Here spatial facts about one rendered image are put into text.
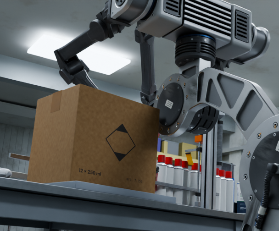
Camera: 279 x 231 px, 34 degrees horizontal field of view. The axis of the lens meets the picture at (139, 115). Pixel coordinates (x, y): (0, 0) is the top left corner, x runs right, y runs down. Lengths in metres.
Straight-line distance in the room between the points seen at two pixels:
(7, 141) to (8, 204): 9.59
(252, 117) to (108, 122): 0.40
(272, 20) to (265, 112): 4.05
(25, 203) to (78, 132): 0.24
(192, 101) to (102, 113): 0.26
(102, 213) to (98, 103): 0.30
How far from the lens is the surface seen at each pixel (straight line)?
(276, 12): 4.96
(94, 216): 1.22
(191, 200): 2.11
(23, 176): 1.63
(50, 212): 1.15
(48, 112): 1.37
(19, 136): 10.77
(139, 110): 1.37
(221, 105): 1.22
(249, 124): 1.14
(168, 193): 1.99
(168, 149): 7.85
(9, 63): 6.60
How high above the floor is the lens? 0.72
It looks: 15 degrees up
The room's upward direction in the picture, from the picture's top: 4 degrees clockwise
